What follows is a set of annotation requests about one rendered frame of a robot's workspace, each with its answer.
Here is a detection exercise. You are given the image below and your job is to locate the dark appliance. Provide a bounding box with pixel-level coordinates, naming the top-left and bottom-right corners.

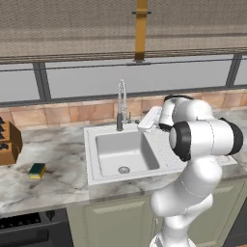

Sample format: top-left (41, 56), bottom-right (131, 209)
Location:
top-left (223, 214), bottom-right (247, 247)

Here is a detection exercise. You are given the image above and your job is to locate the orange blind strap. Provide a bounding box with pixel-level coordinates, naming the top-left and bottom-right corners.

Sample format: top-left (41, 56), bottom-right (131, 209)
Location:
top-left (131, 0), bottom-right (152, 63)

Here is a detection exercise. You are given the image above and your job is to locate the wooden knife block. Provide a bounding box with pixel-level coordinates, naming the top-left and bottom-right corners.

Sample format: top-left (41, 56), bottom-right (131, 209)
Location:
top-left (0, 117), bottom-right (23, 167)

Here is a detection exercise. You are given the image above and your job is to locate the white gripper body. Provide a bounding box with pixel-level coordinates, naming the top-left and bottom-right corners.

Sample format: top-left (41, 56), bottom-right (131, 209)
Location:
top-left (137, 105), bottom-right (163, 133)

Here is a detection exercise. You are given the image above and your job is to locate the black dishwasher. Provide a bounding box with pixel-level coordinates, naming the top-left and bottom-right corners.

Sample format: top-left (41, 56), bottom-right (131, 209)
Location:
top-left (0, 207), bottom-right (74, 247)

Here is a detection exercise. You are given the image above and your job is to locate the grey framed window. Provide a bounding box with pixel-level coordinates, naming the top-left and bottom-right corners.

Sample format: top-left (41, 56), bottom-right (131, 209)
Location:
top-left (0, 52), bottom-right (247, 108)

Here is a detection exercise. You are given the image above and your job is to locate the yellow and green sponge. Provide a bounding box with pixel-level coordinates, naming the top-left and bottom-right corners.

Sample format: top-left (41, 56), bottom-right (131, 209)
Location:
top-left (27, 162), bottom-right (47, 180)

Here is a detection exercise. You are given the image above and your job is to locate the pale green cupboard door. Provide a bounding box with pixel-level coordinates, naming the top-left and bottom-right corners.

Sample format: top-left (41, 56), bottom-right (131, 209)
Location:
top-left (189, 179), bottom-right (247, 247)
top-left (82, 196), bottom-right (156, 247)

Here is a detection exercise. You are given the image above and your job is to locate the silver spring tap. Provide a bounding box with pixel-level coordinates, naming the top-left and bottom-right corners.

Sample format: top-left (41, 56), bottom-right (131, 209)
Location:
top-left (116, 78), bottom-right (133, 132)

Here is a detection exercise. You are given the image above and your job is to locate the white sink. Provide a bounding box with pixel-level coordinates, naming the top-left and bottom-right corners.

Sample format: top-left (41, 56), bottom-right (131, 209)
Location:
top-left (83, 120), bottom-right (237, 186)

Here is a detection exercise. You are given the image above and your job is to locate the woven window blind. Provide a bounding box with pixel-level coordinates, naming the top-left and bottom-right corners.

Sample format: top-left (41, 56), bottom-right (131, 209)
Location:
top-left (0, 0), bottom-right (247, 65)

